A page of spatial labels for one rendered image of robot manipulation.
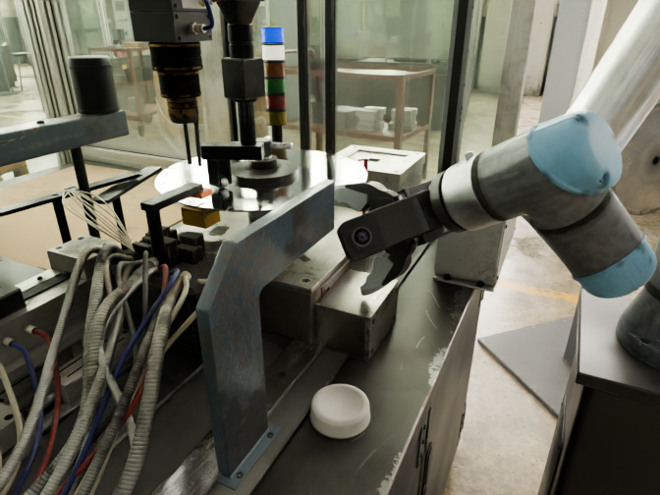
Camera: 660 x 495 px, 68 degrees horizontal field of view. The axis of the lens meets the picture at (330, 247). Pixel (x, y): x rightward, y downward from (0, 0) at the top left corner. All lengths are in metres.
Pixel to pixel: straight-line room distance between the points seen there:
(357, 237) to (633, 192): 1.24
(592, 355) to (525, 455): 0.92
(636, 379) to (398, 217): 0.40
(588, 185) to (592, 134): 0.04
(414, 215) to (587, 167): 0.18
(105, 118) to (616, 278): 0.70
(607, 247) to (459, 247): 0.38
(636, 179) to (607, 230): 1.15
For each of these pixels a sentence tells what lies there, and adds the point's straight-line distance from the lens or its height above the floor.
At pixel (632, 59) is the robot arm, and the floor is 1.13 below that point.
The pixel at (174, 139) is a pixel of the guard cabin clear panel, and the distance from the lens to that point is 1.54.
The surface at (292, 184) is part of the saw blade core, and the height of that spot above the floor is 0.95.
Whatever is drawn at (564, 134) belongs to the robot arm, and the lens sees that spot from 0.46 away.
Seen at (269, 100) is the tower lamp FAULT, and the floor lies 1.02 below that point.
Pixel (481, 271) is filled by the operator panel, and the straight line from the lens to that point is 0.87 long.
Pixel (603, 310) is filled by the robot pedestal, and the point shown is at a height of 0.75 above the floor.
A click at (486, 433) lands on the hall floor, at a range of 1.70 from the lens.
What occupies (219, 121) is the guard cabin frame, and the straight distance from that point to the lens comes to 1.39.
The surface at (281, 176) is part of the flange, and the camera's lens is 0.74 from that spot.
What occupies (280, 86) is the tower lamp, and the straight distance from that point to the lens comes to 1.05.
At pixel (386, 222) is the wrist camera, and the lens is 0.53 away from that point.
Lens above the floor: 1.17
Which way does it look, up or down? 25 degrees down
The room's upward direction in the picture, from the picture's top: straight up
